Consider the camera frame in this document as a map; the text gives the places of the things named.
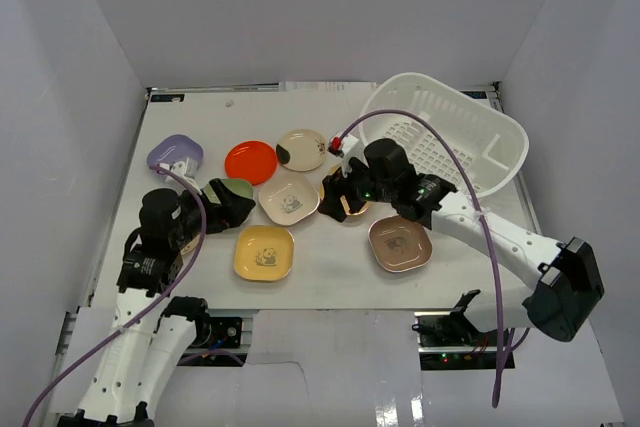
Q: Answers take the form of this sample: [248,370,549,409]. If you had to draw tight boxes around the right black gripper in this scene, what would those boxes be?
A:
[318,152,396,223]

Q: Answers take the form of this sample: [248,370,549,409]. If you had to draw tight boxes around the gold rimmed round plate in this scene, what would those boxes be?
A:
[318,164,371,217]

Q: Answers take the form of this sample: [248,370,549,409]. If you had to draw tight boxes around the orange round plate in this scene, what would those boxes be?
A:
[224,140,278,186]

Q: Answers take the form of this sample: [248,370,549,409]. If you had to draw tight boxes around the cream square panda plate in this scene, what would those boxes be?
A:
[258,172,320,226]

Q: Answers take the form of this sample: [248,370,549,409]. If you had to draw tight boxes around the yellow square panda plate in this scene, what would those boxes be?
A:
[233,225,294,282]

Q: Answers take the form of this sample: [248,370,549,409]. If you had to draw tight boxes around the brown square panda plate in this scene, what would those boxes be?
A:
[368,215,433,273]

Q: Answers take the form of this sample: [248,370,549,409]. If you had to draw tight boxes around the lavender square plate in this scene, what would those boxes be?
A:
[146,134,204,171]

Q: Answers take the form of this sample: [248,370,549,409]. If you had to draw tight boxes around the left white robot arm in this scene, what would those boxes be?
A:
[58,178,255,426]

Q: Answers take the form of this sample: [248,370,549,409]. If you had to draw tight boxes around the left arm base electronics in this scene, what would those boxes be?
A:
[178,316,252,367]

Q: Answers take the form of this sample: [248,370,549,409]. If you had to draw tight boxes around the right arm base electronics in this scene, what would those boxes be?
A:
[411,289,497,372]

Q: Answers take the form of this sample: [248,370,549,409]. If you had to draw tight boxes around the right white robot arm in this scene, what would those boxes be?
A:
[319,136,604,342]

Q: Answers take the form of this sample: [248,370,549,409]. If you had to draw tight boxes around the white plastic slotted bin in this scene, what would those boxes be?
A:
[357,73,529,199]

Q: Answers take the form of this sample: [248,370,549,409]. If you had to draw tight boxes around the beige round plate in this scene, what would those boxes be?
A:
[181,239,198,256]

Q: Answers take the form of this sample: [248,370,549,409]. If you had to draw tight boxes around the cream round plate dark patch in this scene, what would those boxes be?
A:
[275,128,327,172]

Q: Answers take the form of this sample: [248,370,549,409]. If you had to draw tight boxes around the white paper sheets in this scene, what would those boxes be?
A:
[278,81,378,93]

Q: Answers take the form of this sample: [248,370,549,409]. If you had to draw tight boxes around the dark label sticker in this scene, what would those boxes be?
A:
[149,93,185,103]

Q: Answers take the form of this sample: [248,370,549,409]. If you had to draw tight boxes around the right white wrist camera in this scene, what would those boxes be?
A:
[327,132,363,161]

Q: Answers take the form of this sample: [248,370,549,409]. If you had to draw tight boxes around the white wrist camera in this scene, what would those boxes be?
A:
[170,157,198,188]
[327,132,363,161]

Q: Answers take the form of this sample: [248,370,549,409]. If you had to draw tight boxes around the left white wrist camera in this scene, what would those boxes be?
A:
[170,157,198,188]

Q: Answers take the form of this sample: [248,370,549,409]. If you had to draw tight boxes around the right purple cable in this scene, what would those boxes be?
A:
[339,110,530,409]

